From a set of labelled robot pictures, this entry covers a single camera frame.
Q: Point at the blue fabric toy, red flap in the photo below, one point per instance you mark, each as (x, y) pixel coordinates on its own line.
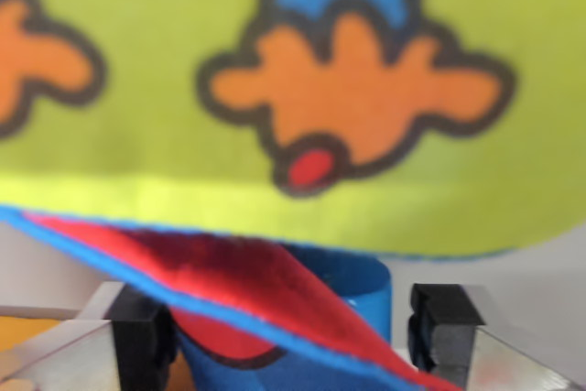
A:
(256, 281)

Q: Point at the green fabric cube, duck prints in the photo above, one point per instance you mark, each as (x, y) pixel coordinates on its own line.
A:
(137, 66)

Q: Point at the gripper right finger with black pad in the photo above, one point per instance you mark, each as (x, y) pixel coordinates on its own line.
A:
(453, 340)

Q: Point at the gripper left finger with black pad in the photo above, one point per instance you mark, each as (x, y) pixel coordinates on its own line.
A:
(133, 345)

